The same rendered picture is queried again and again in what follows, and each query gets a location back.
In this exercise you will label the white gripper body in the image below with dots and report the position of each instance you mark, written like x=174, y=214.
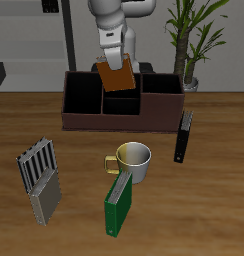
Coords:
x=114, y=58

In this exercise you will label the orange book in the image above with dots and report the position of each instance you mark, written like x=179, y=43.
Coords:
x=120, y=78

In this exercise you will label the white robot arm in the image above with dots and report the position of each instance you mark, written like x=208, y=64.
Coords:
x=109, y=13

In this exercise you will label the dark brown desk caddy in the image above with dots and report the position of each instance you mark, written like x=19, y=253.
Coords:
x=157, y=111

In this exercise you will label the black and white striped book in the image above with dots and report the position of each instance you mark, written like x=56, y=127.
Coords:
x=35, y=161

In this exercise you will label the green book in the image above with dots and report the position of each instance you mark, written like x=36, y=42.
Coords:
x=120, y=206

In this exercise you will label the grey book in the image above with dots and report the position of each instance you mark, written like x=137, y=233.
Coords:
x=45, y=198

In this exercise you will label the green pot plant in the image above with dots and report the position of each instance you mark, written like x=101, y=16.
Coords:
x=181, y=46

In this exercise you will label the white and yellow mug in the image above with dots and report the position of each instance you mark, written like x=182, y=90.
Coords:
x=135, y=163

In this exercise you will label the black vertical post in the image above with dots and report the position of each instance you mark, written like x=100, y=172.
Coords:
x=69, y=33

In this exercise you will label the small black wall box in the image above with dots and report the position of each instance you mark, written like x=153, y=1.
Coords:
x=50, y=5

